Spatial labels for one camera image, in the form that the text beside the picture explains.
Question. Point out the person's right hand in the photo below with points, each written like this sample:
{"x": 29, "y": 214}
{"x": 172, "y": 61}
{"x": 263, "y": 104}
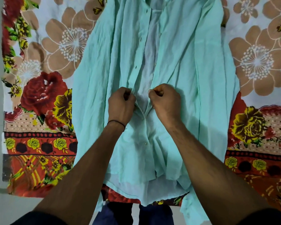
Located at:
{"x": 167, "y": 105}

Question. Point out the person's left hand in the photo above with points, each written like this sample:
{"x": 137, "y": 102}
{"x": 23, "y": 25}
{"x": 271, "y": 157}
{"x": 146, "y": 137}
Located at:
{"x": 120, "y": 105}

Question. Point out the mint green shirt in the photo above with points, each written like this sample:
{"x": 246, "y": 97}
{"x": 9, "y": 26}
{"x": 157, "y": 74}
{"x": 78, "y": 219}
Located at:
{"x": 201, "y": 67}

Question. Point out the person's right forearm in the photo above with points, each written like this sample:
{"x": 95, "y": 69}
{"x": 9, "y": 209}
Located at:
{"x": 213, "y": 175}

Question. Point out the person's left forearm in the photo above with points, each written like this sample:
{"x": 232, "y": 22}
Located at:
{"x": 84, "y": 175}

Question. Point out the black thread wristband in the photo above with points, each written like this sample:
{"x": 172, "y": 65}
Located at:
{"x": 118, "y": 121}

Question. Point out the floral patterned blanket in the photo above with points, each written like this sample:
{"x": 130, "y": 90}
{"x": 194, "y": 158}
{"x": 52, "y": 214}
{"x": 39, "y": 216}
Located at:
{"x": 260, "y": 63}

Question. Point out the dark blue trousers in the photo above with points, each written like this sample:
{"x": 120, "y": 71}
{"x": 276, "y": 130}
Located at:
{"x": 154, "y": 215}

